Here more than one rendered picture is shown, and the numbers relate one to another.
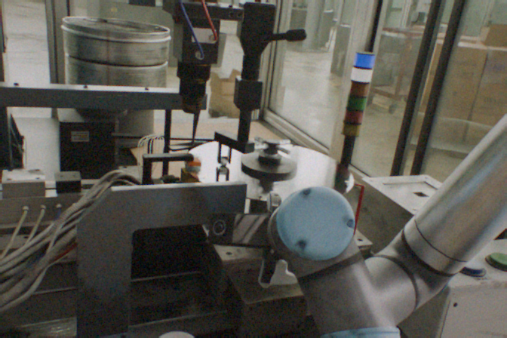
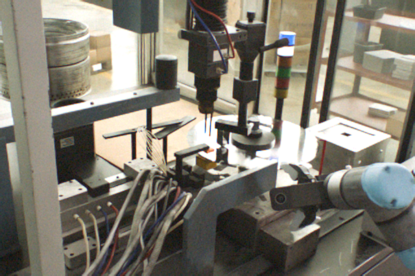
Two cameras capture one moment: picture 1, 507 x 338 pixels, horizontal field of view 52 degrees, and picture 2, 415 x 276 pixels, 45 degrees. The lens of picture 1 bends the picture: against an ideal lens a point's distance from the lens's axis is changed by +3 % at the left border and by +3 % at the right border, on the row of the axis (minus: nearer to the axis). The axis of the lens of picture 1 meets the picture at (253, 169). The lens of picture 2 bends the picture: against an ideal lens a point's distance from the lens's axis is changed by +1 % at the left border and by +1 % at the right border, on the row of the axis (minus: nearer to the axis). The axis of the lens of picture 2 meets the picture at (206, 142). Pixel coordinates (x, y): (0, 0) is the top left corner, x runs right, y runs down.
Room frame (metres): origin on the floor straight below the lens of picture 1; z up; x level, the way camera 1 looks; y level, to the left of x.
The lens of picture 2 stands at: (-0.12, 0.46, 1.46)
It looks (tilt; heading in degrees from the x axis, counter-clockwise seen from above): 24 degrees down; 341
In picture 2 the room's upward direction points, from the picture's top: 3 degrees clockwise
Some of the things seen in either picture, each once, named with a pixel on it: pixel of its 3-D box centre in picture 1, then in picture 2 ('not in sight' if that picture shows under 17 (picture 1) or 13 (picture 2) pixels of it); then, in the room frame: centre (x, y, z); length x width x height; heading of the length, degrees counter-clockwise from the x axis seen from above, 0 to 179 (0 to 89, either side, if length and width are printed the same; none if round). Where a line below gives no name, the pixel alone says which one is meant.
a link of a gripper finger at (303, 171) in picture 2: (275, 210); (301, 176); (0.70, -0.04, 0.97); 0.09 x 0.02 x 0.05; 3
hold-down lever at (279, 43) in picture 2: (278, 34); (268, 43); (0.87, -0.02, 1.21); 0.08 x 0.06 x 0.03; 114
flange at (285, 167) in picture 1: (269, 160); (253, 134); (0.93, -0.03, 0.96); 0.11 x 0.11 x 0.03
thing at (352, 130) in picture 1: (351, 127); (281, 91); (1.17, -0.22, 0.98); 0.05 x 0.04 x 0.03; 24
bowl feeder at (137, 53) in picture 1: (118, 84); (44, 81); (1.56, 0.45, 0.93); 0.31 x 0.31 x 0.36
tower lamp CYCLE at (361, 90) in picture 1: (358, 87); (284, 60); (1.17, -0.22, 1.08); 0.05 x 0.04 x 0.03; 24
